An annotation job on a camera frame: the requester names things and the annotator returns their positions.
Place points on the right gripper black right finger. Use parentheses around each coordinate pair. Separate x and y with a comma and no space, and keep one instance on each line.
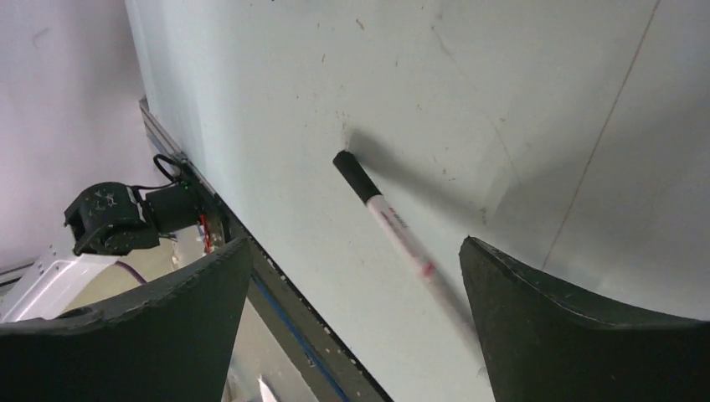
(546,339)

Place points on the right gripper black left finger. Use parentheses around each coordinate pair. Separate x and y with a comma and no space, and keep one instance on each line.
(168,340)

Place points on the white whiteboard marker pen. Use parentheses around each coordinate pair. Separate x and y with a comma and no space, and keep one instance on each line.
(424,264)

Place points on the black marker cap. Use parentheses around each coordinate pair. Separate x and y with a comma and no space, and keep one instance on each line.
(356,177)

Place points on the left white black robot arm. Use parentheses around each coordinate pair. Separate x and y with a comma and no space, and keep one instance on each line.
(105,222)

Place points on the aluminium frame rail front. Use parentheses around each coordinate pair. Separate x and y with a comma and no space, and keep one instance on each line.
(158,136)

